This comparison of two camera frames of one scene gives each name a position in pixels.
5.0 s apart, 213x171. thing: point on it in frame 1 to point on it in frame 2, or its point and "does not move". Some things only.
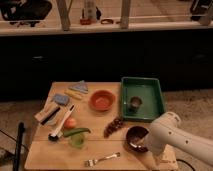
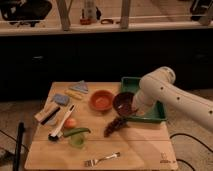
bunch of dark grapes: x=116 y=123 does not move
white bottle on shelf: x=90 y=9 does not move
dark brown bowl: x=134 y=138 to x=123 y=102
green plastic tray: x=148 y=89 does not move
